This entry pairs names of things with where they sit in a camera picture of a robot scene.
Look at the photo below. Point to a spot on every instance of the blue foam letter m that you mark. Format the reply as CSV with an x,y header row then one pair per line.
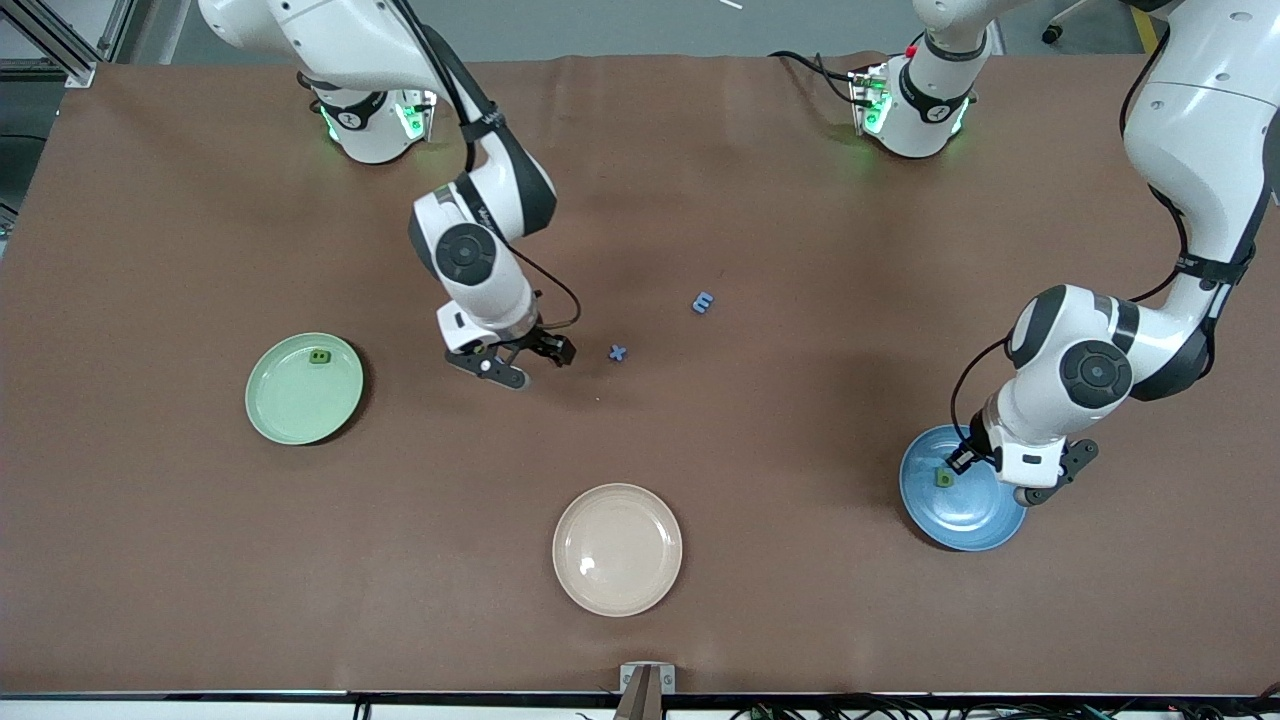
x,y
703,302

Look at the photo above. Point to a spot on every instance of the metal table edge bracket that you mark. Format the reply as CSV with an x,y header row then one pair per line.
x,y
647,680

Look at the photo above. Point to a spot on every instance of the brown table cover sheet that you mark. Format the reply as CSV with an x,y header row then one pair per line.
x,y
700,200

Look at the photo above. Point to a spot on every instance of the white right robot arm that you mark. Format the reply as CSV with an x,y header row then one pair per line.
x,y
340,40

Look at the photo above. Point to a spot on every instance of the green plastic plate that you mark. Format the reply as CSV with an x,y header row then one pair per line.
x,y
290,400

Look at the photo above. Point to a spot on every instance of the beige plastic plate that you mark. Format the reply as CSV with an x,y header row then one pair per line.
x,y
617,550

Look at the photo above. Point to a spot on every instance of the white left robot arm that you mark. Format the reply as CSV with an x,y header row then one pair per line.
x,y
1200,130

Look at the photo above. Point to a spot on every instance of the office chair caster leg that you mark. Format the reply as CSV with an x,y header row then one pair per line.
x,y
1050,33

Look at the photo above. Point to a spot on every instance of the blue plastic plate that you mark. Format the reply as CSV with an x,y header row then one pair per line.
x,y
960,520

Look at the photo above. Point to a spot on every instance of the aluminium frame profile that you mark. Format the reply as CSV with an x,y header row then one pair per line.
x,y
60,40

